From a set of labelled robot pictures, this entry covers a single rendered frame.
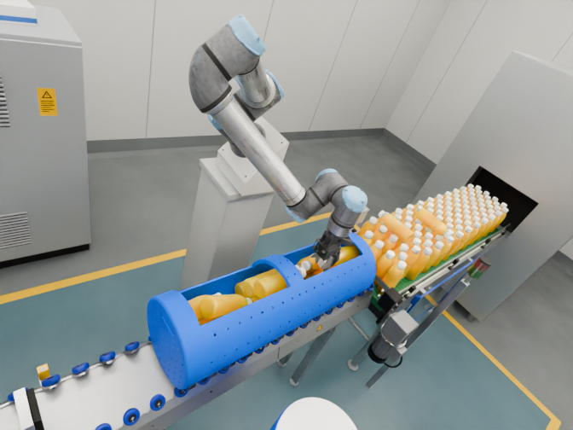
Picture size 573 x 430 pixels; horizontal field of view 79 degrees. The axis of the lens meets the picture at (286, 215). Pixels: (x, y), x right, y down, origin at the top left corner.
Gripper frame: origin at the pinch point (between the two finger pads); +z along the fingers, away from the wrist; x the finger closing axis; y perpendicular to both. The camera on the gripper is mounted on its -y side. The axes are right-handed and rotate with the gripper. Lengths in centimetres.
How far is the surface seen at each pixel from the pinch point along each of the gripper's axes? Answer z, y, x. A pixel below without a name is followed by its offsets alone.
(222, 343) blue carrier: -2, 54, 12
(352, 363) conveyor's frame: 112, -70, 20
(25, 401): 8, 99, -1
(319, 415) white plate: 12, 33, 41
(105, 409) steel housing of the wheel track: 23, 83, 4
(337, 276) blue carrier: -4.3, 2.5, 9.2
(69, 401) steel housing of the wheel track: 23, 90, -3
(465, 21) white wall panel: -83, -451, -219
